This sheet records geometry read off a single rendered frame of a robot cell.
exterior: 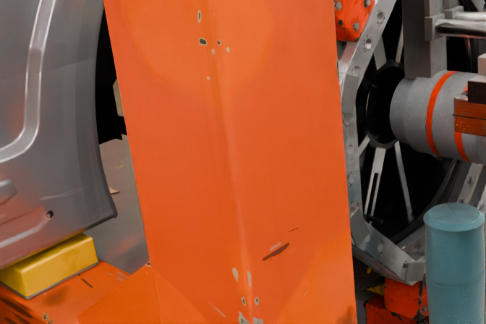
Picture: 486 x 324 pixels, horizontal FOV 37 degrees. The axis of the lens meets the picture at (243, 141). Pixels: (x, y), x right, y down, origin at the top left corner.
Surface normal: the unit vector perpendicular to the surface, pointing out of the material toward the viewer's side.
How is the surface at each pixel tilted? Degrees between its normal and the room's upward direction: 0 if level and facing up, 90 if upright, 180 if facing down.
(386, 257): 90
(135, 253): 0
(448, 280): 90
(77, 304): 0
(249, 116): 90
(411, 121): 86
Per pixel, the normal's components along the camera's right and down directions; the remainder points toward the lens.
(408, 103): -0.68, -0.13
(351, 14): 0.70, 0.16
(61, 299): -0.11, -0.94
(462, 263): 0.00, 0.29
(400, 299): -0.71, 0.15
